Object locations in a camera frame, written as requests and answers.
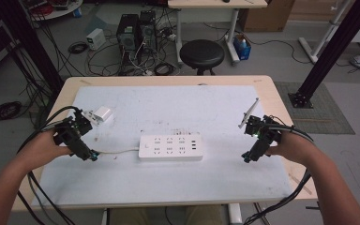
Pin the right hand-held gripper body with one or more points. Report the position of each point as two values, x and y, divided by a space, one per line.
261 140

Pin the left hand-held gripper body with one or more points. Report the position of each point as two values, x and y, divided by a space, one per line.
75 137

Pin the person's left hand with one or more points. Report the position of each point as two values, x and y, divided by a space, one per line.
47 146

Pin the person's right hand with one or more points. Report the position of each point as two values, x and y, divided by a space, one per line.
290 145

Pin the white plug adapter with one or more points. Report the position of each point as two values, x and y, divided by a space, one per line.
101 114

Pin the light wooden table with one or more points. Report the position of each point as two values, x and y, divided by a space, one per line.
281 103

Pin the grey floor mat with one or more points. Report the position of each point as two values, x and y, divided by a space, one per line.
328 112

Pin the white power strip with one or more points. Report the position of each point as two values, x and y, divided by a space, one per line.
170 146

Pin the white table mat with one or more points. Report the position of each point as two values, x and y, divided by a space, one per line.
168 181

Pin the blue box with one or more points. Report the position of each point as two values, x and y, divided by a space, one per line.
242 48

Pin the white power supply box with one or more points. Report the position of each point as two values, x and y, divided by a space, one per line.
95 38

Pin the black round stool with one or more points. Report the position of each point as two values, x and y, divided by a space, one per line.
202 53

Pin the black computer tower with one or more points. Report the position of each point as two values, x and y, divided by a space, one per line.
127 37
147 29

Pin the white metal stand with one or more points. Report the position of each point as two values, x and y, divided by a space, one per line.
322 37

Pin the brown cardboard box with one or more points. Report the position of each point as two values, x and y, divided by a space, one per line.
268 15

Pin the round white table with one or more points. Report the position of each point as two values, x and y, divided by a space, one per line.
56 9

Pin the white desk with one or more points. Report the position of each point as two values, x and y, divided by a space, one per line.
215 3

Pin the black metal frame post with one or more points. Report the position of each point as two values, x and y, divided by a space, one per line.
334 47
33 47

